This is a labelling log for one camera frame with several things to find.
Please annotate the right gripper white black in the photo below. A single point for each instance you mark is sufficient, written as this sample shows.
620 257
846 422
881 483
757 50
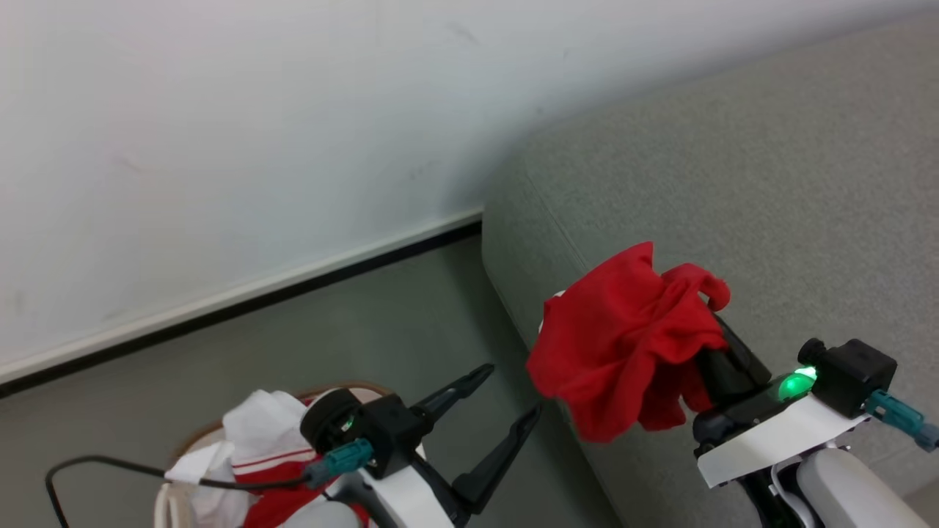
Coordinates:
770 436

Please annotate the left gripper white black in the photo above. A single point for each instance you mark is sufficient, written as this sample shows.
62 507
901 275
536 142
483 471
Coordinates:
407 499

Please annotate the red cloth garment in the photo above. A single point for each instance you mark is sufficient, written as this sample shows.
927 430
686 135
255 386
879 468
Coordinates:
623 345

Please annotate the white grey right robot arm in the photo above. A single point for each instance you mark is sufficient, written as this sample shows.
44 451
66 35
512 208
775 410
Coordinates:
851 491

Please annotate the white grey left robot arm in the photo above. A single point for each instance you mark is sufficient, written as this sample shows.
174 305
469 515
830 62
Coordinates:
323 515

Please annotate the grey-green fabric sofa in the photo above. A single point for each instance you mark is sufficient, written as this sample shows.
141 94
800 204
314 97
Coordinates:
770 191

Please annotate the white and red striped garment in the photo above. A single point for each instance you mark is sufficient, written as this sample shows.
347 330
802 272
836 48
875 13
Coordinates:
257 440

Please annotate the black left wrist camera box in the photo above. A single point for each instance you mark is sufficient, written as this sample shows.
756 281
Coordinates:
381 429

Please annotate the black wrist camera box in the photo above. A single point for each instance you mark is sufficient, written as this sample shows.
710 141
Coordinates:
855 374
381 429

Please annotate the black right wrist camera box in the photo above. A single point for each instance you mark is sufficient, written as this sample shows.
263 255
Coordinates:
855 374

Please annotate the black and white wall baseboard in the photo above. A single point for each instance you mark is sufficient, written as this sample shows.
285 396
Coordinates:
242 297

